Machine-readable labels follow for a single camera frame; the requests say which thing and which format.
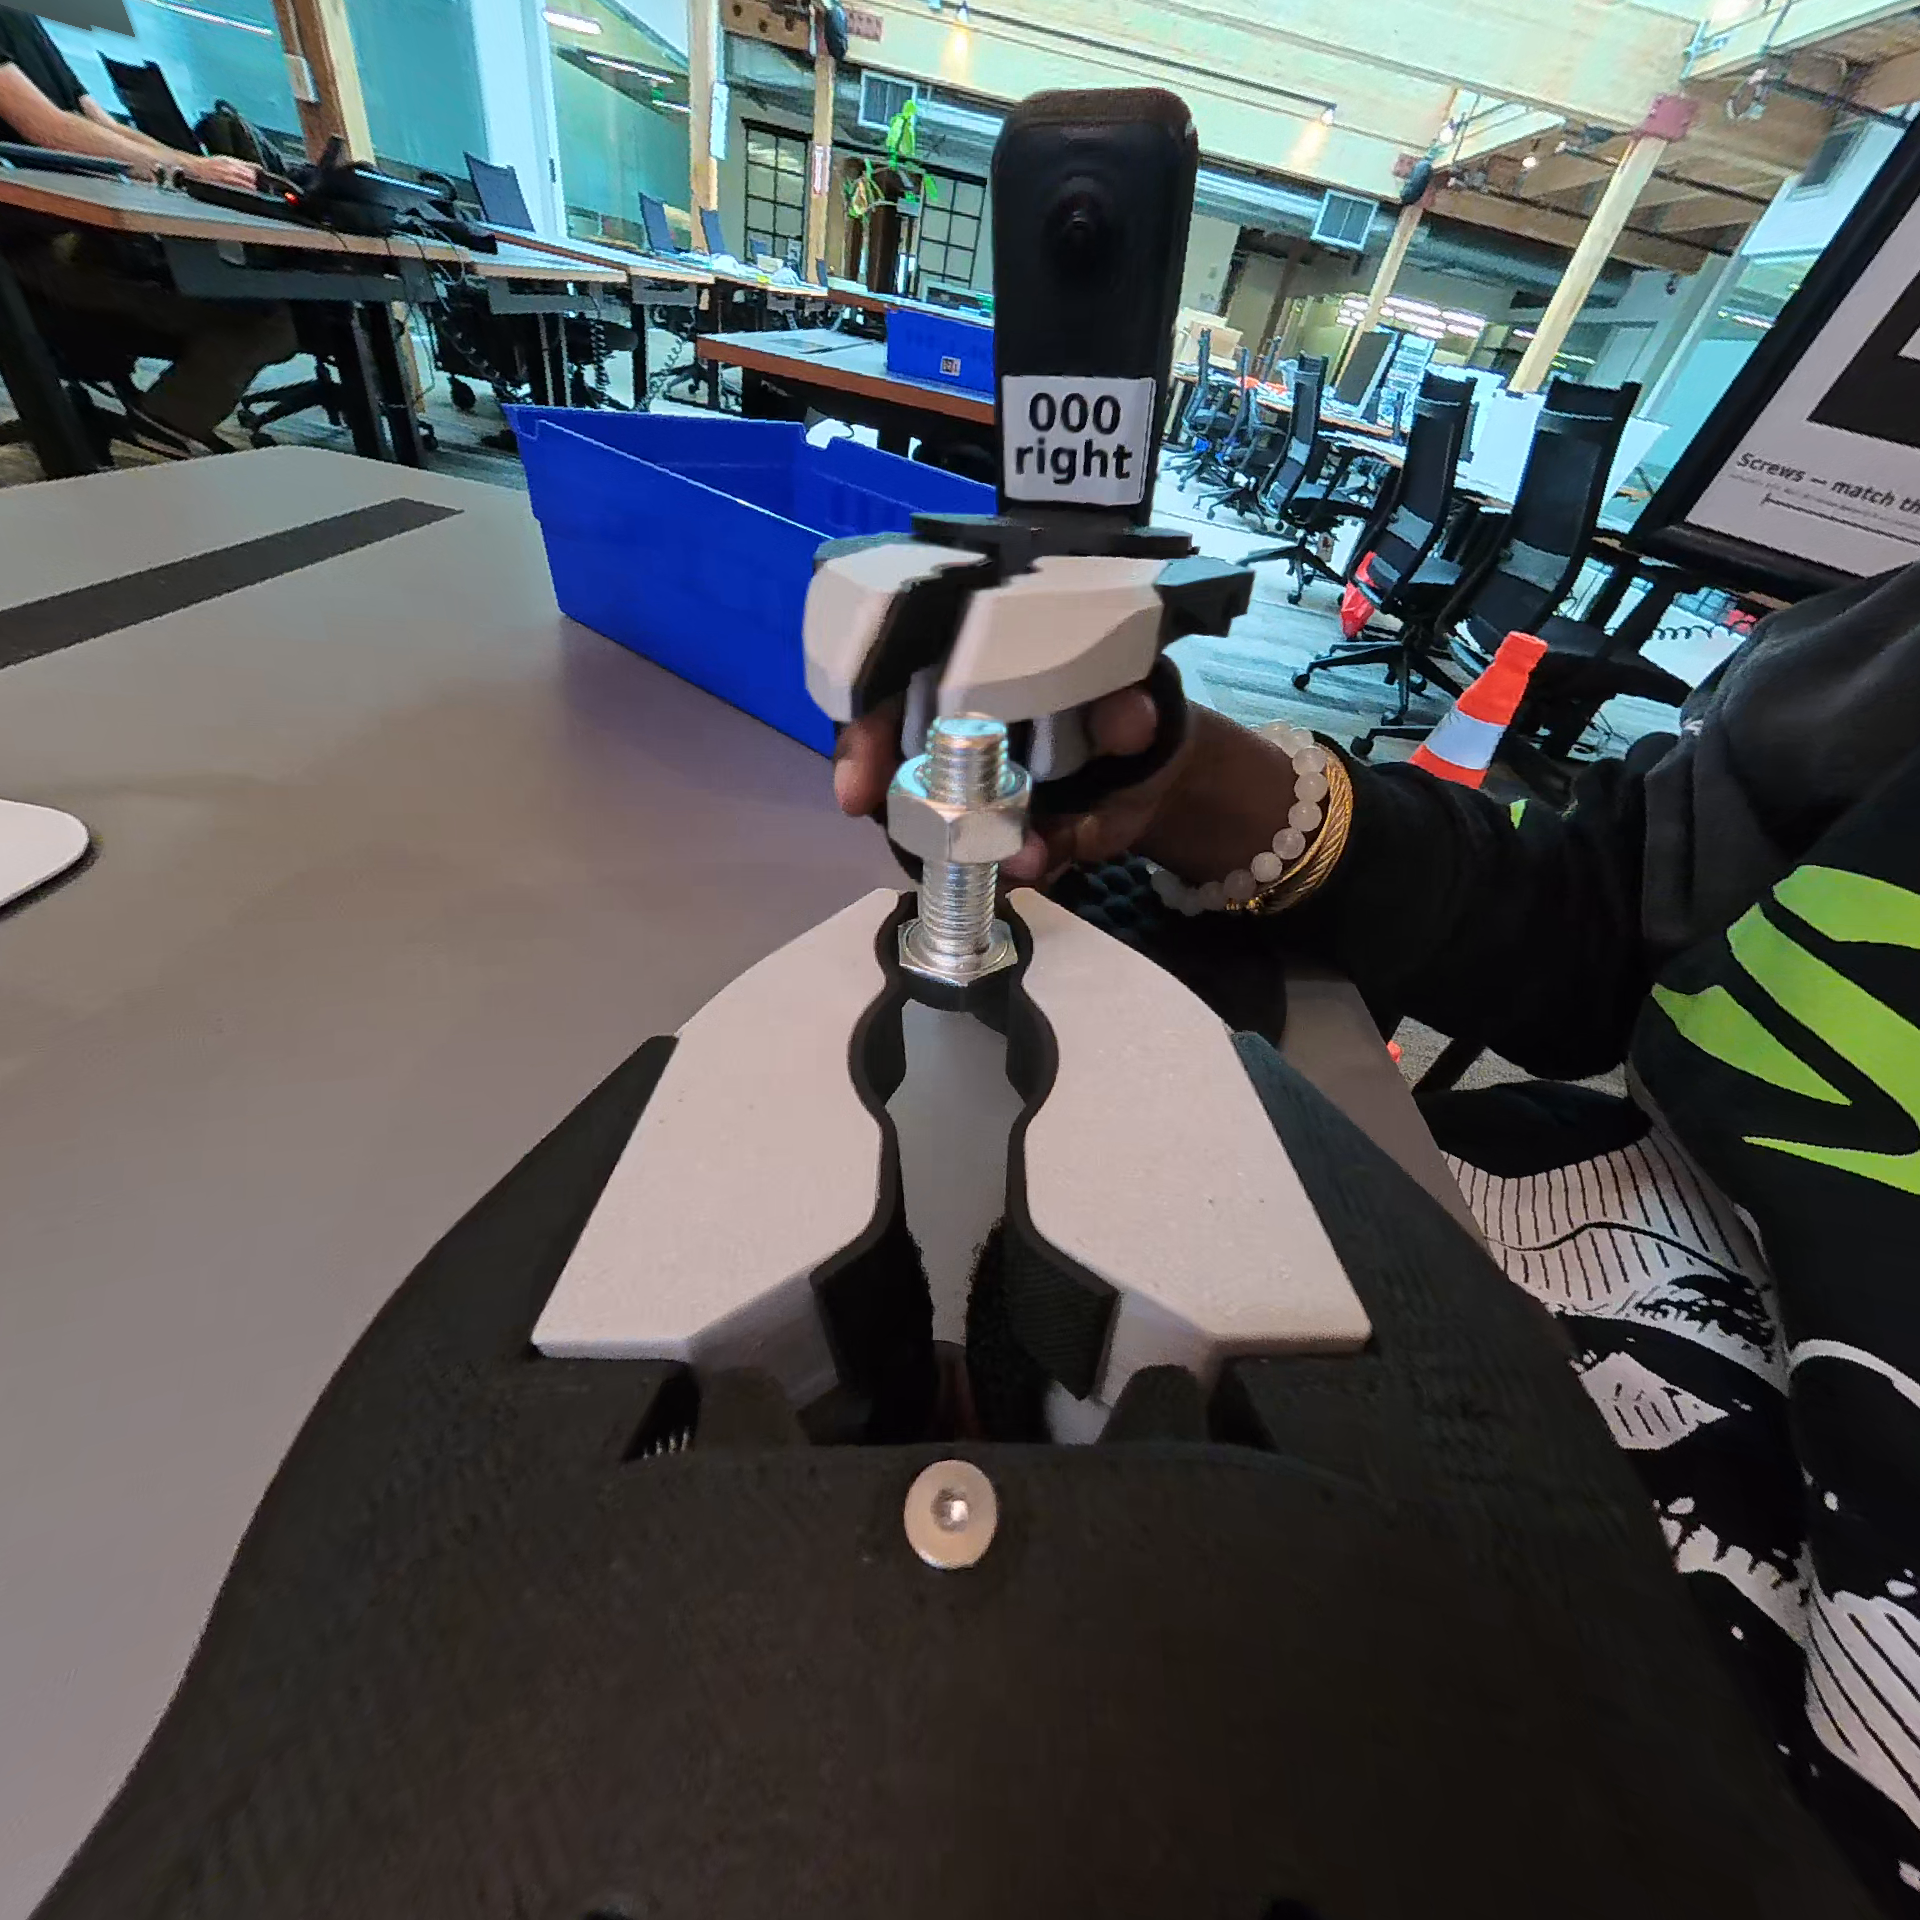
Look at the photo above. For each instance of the orange traffic cone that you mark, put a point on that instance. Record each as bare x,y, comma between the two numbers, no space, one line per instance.
1487,721

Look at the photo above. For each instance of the steel hex bolt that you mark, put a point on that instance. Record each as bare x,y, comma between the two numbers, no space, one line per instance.
961,894

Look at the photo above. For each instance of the person's right forearm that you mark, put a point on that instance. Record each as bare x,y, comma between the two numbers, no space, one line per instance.
1501,901

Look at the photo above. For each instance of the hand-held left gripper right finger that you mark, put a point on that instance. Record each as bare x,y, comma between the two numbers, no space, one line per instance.
1201,1201

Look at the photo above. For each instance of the black wrist rest pad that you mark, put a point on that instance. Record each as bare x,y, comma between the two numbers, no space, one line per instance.
1156,949

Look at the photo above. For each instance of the black framed instruction sign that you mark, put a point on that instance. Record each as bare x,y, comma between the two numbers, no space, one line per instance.
1816,392

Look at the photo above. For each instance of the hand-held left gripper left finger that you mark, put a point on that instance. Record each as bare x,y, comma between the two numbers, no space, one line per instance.
721,1201

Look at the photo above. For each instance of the black office chair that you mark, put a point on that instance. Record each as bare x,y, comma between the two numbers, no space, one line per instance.
1533,510

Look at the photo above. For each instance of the green potted plant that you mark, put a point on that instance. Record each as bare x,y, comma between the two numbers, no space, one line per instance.
880,195

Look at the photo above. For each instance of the black and white printed trousers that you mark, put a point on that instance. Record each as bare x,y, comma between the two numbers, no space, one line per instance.
1680,1350

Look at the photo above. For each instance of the person's right hand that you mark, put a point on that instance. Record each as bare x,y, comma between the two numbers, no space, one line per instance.
1217,811

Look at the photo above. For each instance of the blue plastic bin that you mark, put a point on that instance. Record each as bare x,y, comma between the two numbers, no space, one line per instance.
941,354
661,555

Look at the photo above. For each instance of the sign board on white stand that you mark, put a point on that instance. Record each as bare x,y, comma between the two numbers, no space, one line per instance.
31,851

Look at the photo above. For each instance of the black hoodie with green print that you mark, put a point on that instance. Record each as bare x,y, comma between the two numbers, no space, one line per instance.
1801,749

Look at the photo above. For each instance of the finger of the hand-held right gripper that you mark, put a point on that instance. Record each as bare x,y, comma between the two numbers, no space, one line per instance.
1096,644
885,635

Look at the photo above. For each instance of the long office desk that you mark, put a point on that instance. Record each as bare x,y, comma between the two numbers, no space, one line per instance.
181,203

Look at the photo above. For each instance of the steel hex nut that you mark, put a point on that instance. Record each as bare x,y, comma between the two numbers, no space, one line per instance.
961,816

